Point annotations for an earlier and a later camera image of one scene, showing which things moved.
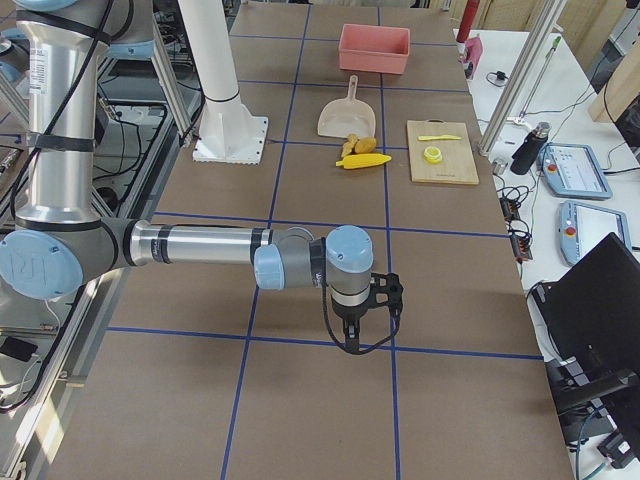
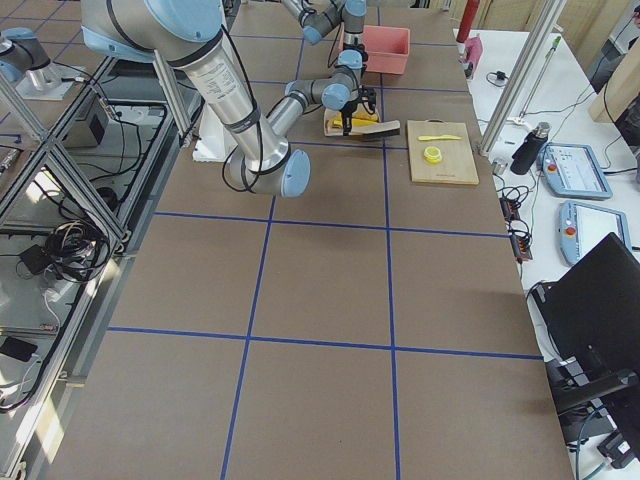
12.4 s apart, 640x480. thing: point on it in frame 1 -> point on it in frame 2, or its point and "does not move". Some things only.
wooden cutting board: (457, 165) does not move
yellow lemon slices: (432, 154) does not move
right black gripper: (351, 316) -> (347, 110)
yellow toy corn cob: (363, 160) -> (359, 118)
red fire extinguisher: (468, 20) does not move
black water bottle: (523, 157) does not move
